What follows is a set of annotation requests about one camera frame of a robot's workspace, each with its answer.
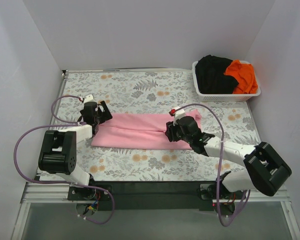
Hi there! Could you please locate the pink t-shirt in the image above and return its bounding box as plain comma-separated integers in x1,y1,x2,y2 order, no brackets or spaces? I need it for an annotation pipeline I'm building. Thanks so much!
91,113,191,150

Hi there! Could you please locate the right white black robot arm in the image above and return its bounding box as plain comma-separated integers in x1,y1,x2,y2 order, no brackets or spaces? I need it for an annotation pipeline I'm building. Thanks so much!
165,116,292,199

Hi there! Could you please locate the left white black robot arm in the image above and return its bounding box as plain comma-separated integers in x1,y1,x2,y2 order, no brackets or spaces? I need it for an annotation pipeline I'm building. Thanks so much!
38,100,113,200

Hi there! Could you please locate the floral patterned table mat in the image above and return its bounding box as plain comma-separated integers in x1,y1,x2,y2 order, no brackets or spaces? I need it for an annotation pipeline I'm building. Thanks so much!
56,70,260,181

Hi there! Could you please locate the white plastic laundry basket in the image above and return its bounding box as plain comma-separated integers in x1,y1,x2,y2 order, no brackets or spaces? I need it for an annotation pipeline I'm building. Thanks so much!
192,61,262,102

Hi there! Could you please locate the black t-shirt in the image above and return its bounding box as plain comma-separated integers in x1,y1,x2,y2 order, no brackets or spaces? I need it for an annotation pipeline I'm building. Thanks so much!
195,55,239,95

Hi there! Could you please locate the orange t-shirt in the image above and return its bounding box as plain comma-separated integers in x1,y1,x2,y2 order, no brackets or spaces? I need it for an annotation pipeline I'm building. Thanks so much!
224,59,258,94

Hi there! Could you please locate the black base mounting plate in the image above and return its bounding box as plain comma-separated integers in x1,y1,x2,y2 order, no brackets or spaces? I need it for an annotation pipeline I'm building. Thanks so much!
67,180,246,212

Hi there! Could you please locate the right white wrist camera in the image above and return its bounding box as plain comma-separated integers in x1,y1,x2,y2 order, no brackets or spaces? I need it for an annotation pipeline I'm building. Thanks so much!
169,106,186,126

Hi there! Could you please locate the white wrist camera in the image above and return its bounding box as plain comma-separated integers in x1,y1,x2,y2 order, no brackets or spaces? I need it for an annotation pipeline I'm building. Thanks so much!
79,94,95,104
169,106,186,126

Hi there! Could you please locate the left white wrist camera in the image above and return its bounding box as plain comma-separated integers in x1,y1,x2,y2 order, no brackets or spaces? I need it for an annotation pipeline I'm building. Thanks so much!
79,94,95,104

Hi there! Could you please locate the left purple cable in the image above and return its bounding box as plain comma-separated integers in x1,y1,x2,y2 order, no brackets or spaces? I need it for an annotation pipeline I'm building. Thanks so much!
13,95,116,225

